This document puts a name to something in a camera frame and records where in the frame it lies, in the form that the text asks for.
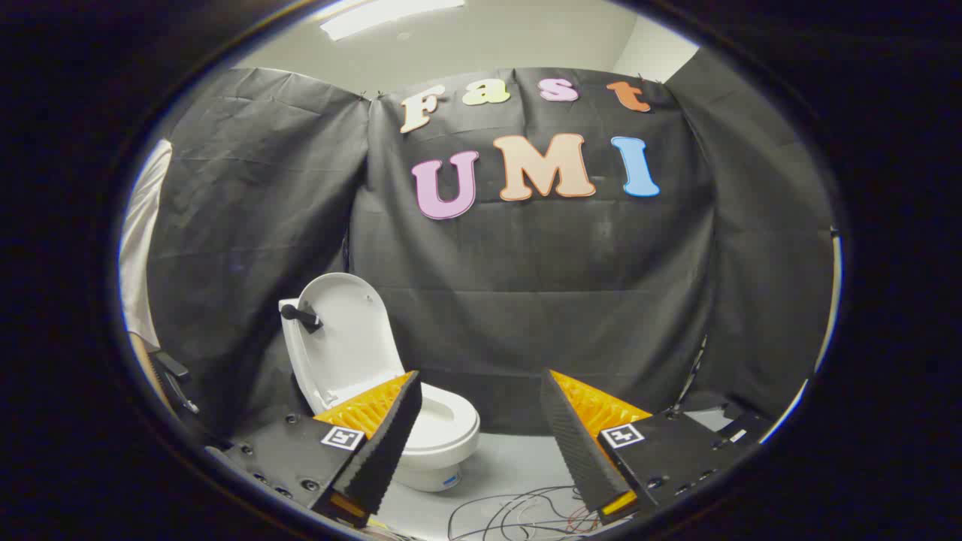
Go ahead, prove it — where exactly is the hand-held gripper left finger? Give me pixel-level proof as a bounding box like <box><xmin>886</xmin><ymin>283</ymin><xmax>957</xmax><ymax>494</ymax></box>
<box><xmin>214</xmin><ymin>370</ymin><xmax>423</xmax><ymax>528</ymax></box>

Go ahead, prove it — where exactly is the black backdrop cloth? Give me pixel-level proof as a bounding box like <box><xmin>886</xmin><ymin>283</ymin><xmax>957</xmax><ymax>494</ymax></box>
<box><xmin>147</xmin><ymin>49</ymin><xmax>835</xmax><ymax>444</ymax></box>

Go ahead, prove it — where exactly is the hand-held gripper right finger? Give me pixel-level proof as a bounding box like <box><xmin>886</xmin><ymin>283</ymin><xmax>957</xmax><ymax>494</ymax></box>
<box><xmin>540</xmin><ymin>368</ymin><xmax>754</xmax><ymax>527</ymax></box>

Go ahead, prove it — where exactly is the tangle of floor cables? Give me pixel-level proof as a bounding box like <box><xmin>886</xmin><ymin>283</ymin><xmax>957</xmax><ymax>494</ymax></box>
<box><xmin>447</xmin><ymin>485</ymin><xmax>602</xmax><ymax>541</ymax></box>

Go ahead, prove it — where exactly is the white cloth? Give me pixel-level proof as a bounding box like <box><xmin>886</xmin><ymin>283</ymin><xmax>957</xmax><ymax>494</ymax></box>
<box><xmin>119</xmin><ymin>139</ymin><xmax>174</xmax><ymax>350</ymax></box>

